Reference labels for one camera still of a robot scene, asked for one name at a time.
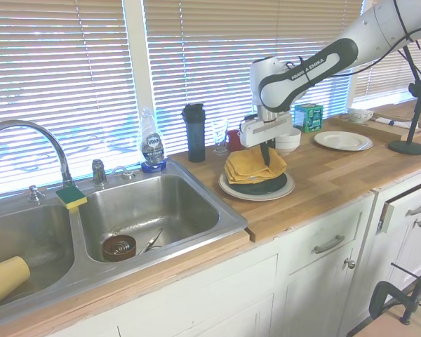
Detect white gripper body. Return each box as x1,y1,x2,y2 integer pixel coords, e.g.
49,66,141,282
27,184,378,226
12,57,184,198
240,112,292,149

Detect yellow terry cloth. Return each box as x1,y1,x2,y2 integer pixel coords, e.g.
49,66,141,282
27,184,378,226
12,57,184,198
224,146,288,185

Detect dark blue plate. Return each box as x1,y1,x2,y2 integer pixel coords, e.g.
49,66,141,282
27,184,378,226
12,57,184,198
227,171,289,196

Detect dark plate on white plate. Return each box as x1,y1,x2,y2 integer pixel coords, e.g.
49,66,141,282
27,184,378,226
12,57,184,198
218,171,296,201

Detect white dinner plate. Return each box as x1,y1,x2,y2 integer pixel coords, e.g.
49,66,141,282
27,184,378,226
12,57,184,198
314,131,374,152

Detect white ceramic bowl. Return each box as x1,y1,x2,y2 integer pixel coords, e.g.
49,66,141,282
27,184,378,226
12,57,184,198
274,126,302,145
275,140,300,156

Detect red cup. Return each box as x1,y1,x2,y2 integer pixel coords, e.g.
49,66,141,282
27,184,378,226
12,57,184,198
226,129,243,153

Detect green cardboard box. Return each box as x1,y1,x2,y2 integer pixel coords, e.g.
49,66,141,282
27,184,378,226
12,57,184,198
293,103,324,133

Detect clear glass goblet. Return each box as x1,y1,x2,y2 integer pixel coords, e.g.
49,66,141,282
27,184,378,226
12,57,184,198
211,119,229,156

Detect black shaker bottle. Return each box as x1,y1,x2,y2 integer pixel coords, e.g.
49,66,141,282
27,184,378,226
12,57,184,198
181,103,207,163

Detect beige window blind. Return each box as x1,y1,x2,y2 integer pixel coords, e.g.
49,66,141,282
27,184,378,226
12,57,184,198
352,0,421,105
143,0,364,157
0,0,134,199

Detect patterned white bowl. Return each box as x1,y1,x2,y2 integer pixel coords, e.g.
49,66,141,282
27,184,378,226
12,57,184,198
347,107,375,124

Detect Dawn dish soap bottle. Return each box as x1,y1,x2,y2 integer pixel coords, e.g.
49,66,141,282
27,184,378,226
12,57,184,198
140,107,169,173

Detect wooden tray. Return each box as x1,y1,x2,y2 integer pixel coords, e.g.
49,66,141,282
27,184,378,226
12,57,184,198
328,101,421,143

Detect stainless steel double sink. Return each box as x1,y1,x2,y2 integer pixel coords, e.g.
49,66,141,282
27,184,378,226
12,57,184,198
0,159,249,313

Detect white rolled napkin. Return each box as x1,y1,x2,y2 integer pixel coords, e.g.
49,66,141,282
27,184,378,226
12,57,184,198
373,117,411,128

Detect metal utensils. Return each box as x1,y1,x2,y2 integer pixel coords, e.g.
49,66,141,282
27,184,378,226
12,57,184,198
140,227,165,256

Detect white kitchen cabinet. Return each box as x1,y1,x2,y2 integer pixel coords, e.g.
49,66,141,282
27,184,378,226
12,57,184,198
48,164,421,337

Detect brown bowl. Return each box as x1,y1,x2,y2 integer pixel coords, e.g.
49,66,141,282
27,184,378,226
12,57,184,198
102,234,138,263

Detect black clamp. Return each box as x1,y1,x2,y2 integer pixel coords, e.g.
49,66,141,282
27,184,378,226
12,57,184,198
368,261,421,326

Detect yellow green sponge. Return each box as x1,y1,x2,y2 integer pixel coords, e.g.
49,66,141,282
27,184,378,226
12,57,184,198
55,185,88,211

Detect chrome gooseneck faucet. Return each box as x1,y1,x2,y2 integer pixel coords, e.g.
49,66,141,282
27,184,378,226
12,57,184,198
0,119,76,187

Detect chrome sink hole cap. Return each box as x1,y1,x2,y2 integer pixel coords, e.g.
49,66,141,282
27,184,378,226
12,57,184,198
27,185,45,203

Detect yellow plastic cup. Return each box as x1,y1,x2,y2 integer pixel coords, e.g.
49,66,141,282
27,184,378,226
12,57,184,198
0,256,32,312

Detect long metal drawer handle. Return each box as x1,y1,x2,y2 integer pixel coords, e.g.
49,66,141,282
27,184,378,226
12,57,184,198
314,234,345,255

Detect black camera stand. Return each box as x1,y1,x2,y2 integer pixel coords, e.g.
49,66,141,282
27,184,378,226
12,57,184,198
388,44,421,156

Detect chrome sink ring fitting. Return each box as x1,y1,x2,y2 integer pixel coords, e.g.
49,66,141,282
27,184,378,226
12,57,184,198
111,166,135,179

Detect chrome faucet handle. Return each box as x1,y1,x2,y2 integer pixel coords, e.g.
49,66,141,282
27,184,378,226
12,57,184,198
92,159,109,186

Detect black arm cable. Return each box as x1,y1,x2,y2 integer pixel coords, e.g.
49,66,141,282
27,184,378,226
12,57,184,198
286,0,421,77

